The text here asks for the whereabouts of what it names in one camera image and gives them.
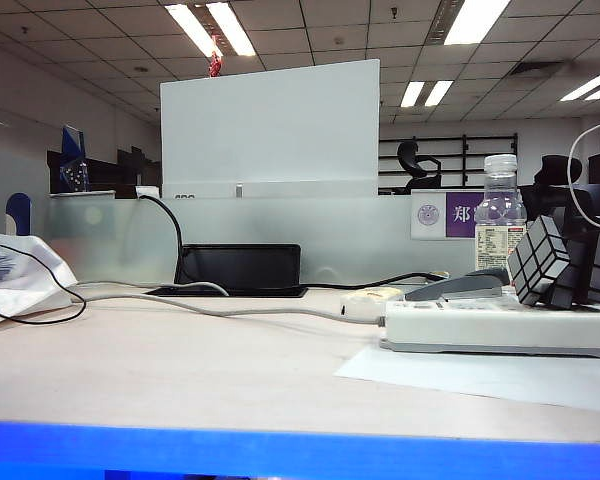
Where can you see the white power strip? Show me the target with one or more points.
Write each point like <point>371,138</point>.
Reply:
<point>480,327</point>

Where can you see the frosted glass desk partition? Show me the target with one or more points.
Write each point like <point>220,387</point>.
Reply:
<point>347,235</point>

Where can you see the black desk socket box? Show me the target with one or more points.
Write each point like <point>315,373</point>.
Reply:
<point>237,267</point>

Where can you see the white board panel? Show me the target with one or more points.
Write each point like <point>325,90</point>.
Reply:
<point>272,130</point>

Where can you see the purple and white name sign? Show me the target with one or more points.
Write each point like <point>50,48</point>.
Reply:
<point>457,214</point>

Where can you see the white charger plug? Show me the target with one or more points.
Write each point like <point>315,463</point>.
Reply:
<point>146,191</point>

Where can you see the grey stapler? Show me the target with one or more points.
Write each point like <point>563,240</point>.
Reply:
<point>462,287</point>

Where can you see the black shelf rack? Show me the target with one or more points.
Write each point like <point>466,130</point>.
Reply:
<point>472,155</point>

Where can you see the red hanging ornament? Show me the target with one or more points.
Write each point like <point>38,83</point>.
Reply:
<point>214,64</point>

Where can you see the clear plastic water bottle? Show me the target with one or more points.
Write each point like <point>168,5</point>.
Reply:
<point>500,215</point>

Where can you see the white paper sheet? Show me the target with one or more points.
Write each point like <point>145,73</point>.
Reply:
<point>480,377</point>

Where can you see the silver mirror cube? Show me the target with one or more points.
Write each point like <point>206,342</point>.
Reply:
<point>536,260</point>

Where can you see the blue crystal trophy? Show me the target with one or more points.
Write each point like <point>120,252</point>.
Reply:
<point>73,160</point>

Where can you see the black headrest office chair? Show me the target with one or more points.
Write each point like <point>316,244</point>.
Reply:
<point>552,190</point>

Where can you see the white plastic bag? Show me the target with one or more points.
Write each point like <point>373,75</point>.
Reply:
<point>32,280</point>

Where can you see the wide fluorescent ceiling light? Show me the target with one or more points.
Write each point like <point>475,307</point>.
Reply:
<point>475,22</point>

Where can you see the ceiling air vent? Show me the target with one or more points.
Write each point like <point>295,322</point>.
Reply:
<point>540,67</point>

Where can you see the white and blue side partition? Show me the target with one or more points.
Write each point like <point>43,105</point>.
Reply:
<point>7,180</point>

